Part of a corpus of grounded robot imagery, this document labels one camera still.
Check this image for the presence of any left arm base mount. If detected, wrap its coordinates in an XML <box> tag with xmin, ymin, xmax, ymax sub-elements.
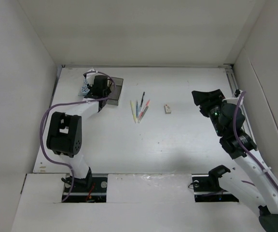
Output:
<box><xmin>61</xmin><ymin>174</ymin><xmax>108</xmax><ymax>203</ymax></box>

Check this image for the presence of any pink highlighter pen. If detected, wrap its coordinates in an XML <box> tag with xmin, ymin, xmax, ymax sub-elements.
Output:
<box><xmin>139</xmin><ymin>99</ymin><xmax>150</xmax><ymax>118</ymax></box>

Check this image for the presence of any yellow highlighter pen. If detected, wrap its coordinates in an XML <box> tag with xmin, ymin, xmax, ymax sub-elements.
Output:
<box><xmin>130</xmin><ymin>101</ymin><xmax>137</xmax><ymax>124</ymax></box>

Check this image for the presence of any white staple box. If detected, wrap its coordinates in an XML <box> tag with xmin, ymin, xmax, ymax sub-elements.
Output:
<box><xmin>164</xmin><ymin>104</ymin><xmax>172</xmax><ymax>114</ymax></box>

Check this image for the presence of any aluminium rail right side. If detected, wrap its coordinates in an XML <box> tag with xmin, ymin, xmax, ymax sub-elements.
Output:
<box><xmin>223</xmin><ymin>64</ymin><xmax>256</xmax><ymax>142</ymax></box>

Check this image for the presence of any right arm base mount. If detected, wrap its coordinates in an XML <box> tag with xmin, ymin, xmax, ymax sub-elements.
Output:
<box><xmin>189</xmin><ymin>174</ymin><xmax>239</xmax><ymax>203</ymax></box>

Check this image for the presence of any grey highlighter pen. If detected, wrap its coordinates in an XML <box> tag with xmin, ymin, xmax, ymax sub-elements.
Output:
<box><xmin>138</xmin><ymin>106</ymin><xmax>149</xmax><ymax>123</ymax></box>

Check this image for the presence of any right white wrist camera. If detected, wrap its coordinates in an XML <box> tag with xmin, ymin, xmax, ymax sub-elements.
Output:
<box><xmin>222</xmin><ymin>89</ymin><xmax>246</xmax><ymax>107</ymax></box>

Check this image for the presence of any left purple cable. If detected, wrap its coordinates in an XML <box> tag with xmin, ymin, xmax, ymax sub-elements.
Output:
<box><xmin>40</xmin><ymin>70</ymin><xmax>117</xmax><ymax>203</ymax></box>

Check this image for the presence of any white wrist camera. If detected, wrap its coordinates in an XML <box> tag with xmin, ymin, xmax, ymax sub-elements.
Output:
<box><xmin>222</xmin><ymin>89</ymin><xmax>246</xmax><ymax>107</ymax></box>
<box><xmin>83</xmin><ymin>69</ymin><xmax>97</xmax><ymax>85</ymax></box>

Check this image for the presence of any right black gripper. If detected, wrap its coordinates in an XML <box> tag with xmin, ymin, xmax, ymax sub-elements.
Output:
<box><xmin>192</xmin><ymin>89</ymin><xmax>228</xmax><ymax>137</ymax></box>

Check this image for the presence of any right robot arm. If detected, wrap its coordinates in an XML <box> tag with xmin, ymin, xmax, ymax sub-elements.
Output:
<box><xmin>188</xmin><ymin>89</ymin><xmax>278</xmax><ymax>232</ymax></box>

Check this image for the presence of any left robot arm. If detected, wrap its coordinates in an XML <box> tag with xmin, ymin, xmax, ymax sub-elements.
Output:
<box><xmin>46</xmin><ymin>72</ymin><xmax>115</xmax><ymax>192</ymax></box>

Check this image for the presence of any smoky grey plastic container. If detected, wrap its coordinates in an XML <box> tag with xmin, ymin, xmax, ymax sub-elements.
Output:
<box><xmin>107</xmin><ymin>77</ymin><xmax>124</xmax><ymax>106</ymax></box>

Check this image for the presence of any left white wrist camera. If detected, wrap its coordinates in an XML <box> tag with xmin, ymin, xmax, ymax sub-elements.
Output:
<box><xmin>83</xmin><ymin>69</ymin><xmax>97</xmax><ymax>85</ymax></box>

